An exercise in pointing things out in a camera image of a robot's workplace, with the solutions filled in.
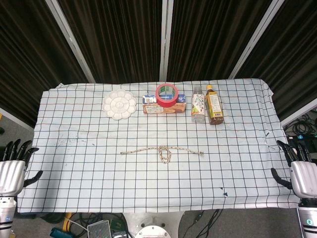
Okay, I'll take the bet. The silver tablet device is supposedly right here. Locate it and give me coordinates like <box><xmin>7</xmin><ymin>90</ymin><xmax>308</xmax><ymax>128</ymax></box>
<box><xmin>87</xmin><ymin>220</ymin><xmax>112</xmax><ymax>238</ymax></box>

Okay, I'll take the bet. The teal tool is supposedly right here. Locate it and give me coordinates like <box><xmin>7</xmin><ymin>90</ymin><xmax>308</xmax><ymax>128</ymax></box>
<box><xmin>49</xmin><ymin>227</ymin><xmax>68</xmax><ymax>238</ymax></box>

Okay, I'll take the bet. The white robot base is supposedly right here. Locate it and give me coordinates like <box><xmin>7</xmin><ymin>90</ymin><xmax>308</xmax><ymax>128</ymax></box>
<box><xmin>123</xmin><ymin>211</ymin><xmax>185</xmax><ymax>238</ymax></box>

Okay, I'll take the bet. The white flower paint palette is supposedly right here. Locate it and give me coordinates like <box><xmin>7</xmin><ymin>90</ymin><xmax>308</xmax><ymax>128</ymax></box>
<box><xmin>103</xmin><ymin>89</ymin><xmax>138</xmax><ymax>121</ymax></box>

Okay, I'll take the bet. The red tape roll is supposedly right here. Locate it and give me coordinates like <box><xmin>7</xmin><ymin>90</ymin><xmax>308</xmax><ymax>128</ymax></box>
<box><xmin>155</xmin><ymin>83</ymin><xmax>179</xmax><ymax>108</ymax></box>

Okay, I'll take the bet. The black floor cable bundle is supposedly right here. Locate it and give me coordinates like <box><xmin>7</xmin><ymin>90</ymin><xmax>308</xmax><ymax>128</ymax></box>
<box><xmin>284</xmin><ymin>113</ymin><xmax>317</xmax><ymax>139</ymax></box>

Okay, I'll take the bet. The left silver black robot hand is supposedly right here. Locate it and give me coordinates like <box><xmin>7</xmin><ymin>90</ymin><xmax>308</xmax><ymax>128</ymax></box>
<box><xmin>0</xmin><ymin>139</ymin><xmax>44</xmax><ymax>198</ymax></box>

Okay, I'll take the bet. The blue white carton box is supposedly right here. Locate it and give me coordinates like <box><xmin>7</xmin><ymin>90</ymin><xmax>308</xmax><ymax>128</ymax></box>
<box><xmin>142</xmin><ymin>93</ymin><xmax>187</xmax><ymax>104</ymax></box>

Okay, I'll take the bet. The upright aluminium partition post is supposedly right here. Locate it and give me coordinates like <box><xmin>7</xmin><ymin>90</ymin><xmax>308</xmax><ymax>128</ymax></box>
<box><xmin>159</xmin><ymin>0</ymin><xmax>174</xmax><ymax>82</ymax></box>

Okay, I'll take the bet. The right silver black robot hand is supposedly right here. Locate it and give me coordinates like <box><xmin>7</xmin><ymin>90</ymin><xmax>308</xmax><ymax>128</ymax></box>
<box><xmin>270</xmin><ymin>140</ymin><xmax>317</xmax><ymax>199</ymax></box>

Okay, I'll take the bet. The orange snack box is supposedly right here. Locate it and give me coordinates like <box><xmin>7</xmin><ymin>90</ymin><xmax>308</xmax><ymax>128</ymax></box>
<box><xmin>142</xmin><ymin>102</ymin><xmax>187</xmax><ymax>115</ymax></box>

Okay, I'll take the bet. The yellow floor cable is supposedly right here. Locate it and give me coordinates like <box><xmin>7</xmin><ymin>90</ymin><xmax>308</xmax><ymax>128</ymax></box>
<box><xmin>63</xmin><ymin>212</ymin><xmax>72</xmax><ymax>233</ymax></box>

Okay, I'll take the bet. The clear plastic water bottle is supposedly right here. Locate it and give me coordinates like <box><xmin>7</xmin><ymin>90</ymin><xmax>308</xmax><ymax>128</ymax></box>
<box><xmin>191</xmin><ymin>86</ymin><xmax>206</xmax><ymax>123</ymax></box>

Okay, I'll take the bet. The white black checkered tablecloth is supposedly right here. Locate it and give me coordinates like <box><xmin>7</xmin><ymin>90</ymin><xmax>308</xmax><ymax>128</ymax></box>
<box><xmin>16</xmin><ymin>78</ymin><xmax>312</xmax><ymax>214</ymax></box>

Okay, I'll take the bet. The yellow label tea bottle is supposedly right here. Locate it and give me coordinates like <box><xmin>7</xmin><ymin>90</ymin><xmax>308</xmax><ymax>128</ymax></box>
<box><xmin>204</xmin><ymin>84</ymin><xmax>225</xmax><ymax>125</ymax></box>

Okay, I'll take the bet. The black pleated curtain panel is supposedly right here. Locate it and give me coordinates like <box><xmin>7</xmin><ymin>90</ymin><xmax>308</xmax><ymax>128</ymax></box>
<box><xmin>58</xmin><ymin>0</ymin><xmax>164</xmax><ymax>84</ymax></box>
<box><xmin>235</xmin><ymin>0</ymin><xmax>317</xmax><ymax>122</ymax></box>
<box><xmin>167</xmin><ymin>0</ymin><xmax>273</xmax><ymax>81</ymax></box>
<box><xmin>0</xmin><ymin>0</ymin><xmax>90</xmax><ymax>127</ymax></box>

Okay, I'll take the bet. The beige braided rope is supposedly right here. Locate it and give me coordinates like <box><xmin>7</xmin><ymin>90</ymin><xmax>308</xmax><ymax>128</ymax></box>
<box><xmin>120</xmin><ymin>146</ymin><xmax>205</xmax><ymax>164</ymax></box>

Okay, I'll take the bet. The slanted aluminium partition post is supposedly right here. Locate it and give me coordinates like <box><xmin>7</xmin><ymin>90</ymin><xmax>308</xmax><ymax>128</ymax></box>
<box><xmin>46</xmin><ymin>0</ymin><xmax>96</xmax><ymax>83</ymax></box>
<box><xmin>227</xmin><ymin>0</ymin><xmax>285</xmax><ymax>79</ymax></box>

